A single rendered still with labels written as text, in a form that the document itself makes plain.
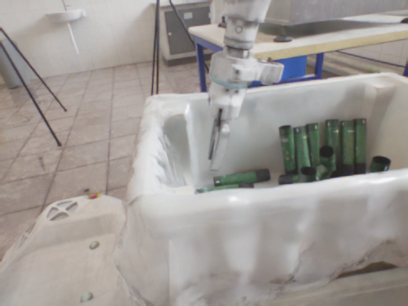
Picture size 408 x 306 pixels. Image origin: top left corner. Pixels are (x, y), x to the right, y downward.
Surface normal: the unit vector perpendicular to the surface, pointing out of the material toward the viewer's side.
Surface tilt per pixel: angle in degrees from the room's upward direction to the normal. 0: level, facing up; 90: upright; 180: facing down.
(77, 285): 0
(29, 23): 90
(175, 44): 90
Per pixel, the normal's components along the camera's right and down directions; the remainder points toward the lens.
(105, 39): 0.27, 0.48
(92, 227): 0.19, 0.22
